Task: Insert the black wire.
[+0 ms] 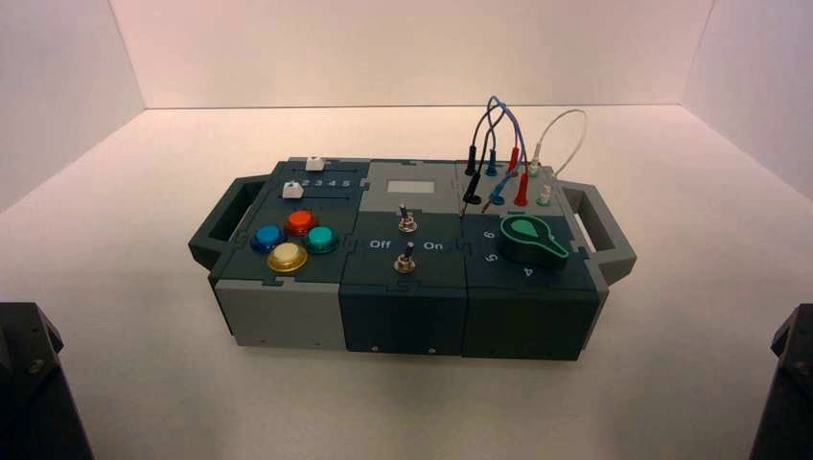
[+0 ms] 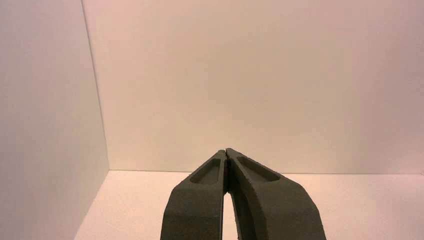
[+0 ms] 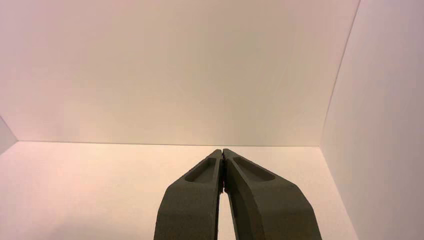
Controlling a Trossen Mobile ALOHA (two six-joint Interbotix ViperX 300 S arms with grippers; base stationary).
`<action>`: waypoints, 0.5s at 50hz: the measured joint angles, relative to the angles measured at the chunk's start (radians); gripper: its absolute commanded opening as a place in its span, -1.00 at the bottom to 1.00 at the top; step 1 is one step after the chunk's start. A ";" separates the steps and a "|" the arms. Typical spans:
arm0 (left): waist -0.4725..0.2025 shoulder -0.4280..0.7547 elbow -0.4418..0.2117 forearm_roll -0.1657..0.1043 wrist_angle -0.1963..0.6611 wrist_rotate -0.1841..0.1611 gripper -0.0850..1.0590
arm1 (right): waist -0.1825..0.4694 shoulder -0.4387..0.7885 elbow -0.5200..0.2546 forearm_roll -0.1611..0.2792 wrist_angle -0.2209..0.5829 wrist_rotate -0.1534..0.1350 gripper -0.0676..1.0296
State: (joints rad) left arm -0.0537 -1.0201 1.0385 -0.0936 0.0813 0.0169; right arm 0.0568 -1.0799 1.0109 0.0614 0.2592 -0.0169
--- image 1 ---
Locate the black banana plug wire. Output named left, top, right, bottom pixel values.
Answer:
left=459, top=101, right=516, bottom=214

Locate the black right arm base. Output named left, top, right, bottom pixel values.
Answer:
left=749, top=303, right=813, bottom=460

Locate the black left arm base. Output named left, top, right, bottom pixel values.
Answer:
left=0, top=302, right=97, bottom=460

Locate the white display window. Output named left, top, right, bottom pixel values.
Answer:
left=387, top=180, right=436, bottom=196

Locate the green push button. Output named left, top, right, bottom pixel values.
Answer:
left=302, top=225, right=339, bottom=256

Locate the dark teal grey control box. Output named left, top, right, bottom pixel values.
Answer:
left=187, top=156, right=639, bottom=363

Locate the red push button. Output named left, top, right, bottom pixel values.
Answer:
left=283, top=210, right=319, bottom=239

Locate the green rotary knob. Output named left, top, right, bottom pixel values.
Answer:
left=499, top=214, right=571, bottom=265

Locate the yellow push button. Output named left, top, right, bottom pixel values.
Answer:
left=267, top=241, right=310, bottom=274

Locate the blue push button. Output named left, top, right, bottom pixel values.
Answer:
left=249, top=224, right=287, bottom=255

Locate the blue banana plug wire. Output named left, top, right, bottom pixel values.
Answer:
left=482, top=95, right=531, bottom=214

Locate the red banana plug wire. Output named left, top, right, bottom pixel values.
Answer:
left=506, top=146, right=532, bottom=208

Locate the white banana plug wire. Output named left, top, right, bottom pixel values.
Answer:
left=530, top=108, right=589, bottom=206

